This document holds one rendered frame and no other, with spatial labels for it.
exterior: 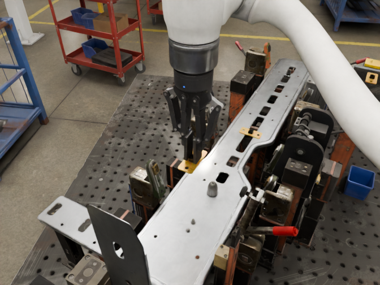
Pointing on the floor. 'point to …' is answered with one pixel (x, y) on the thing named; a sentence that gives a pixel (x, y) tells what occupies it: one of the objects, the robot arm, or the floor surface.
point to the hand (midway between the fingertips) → (193, 147)
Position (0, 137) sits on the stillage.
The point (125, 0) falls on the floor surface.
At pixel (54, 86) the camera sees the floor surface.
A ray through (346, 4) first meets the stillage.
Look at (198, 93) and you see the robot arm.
